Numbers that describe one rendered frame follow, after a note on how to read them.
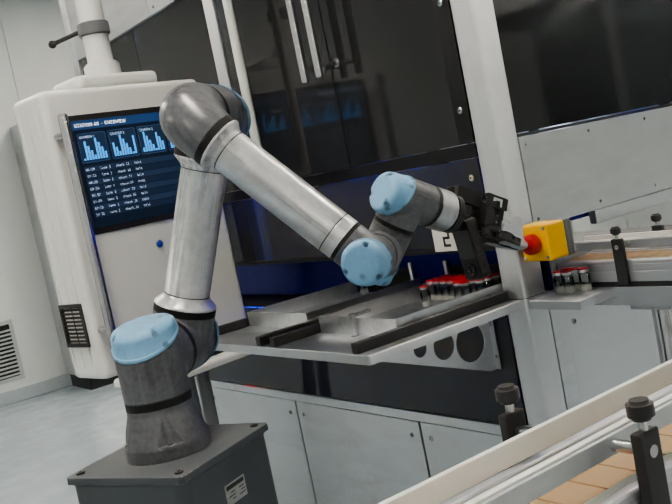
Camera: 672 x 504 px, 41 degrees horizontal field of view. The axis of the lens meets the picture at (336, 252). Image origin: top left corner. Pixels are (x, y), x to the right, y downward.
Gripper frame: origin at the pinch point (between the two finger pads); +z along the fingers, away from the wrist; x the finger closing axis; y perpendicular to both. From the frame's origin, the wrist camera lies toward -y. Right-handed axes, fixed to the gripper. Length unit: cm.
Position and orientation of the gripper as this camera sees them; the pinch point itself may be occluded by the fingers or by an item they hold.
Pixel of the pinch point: (521, 248)
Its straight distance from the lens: 175.1
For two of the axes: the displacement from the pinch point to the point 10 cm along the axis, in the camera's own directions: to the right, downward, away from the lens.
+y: 1.6, -9.7, 1.6
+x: -5.8, 0.4, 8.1
